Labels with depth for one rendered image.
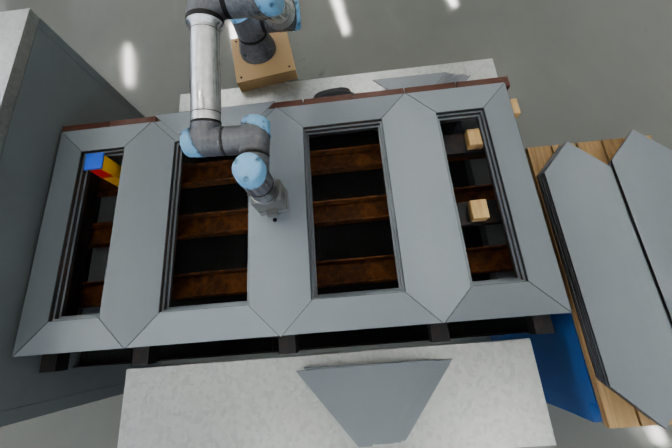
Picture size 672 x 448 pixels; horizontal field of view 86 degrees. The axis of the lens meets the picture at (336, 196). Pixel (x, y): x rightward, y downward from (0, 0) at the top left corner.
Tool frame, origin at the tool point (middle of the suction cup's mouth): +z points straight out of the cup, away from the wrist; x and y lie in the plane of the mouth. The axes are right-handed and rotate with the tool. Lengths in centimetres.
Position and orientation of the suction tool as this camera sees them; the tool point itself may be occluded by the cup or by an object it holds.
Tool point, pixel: (278, 208)
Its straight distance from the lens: 112.8
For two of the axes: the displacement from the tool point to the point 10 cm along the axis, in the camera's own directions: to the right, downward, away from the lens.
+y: 9.9, -1.5, -0.3
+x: -1.3, -9.3, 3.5
